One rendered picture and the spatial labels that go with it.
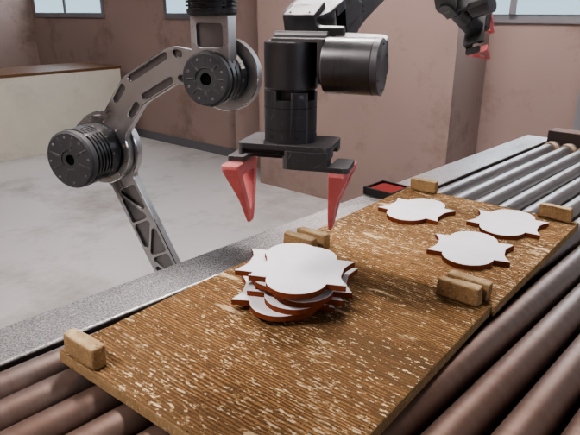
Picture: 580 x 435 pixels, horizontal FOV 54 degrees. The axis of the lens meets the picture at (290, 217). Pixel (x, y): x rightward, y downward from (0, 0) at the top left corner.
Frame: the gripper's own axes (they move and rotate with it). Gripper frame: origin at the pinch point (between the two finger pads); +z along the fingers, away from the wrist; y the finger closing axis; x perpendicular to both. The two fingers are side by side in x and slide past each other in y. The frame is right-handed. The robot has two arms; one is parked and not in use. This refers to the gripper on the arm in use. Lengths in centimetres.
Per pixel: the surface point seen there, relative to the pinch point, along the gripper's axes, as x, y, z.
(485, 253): 27.1, 24.3, 12.6
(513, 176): 86, 34, 15
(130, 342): -9.0, -16.7, 14.1
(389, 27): 308, -22, -18
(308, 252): 10.6, -0.2, 8.7
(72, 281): 163, -160, 105
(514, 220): 44, 30, 12
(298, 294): -1.5, 1.5, 9.0
